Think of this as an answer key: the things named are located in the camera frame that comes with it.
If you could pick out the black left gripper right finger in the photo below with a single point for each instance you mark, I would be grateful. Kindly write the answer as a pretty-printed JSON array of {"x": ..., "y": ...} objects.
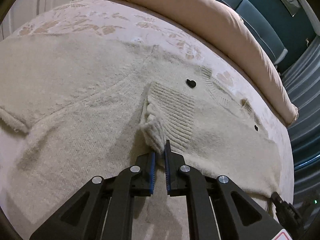
[{"x": 217, "y": 208}]

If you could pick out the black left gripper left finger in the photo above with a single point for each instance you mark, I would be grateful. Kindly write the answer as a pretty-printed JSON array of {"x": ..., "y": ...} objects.
[{"x": 102, "y": 208}]

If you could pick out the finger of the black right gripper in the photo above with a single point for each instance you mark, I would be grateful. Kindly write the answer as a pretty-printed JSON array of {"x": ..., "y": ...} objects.
[{"x": 287, "y": 215}]

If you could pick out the cream knitted sweater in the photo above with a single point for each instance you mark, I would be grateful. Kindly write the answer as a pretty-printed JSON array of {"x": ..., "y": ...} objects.
[{"x": 89, "y": 106}]

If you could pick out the pink floral bed blanket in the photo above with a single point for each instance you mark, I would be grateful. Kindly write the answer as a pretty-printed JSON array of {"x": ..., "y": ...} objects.
[{"x": 116, "y": 21}]

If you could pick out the pink pillow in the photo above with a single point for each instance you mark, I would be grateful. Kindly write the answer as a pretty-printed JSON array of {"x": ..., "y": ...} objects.
[{"x": 223, "y": 28}]

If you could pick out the teal upholstered headboard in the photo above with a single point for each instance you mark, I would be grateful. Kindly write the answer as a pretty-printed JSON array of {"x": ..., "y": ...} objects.
[{"x": 281, "y": 27}]

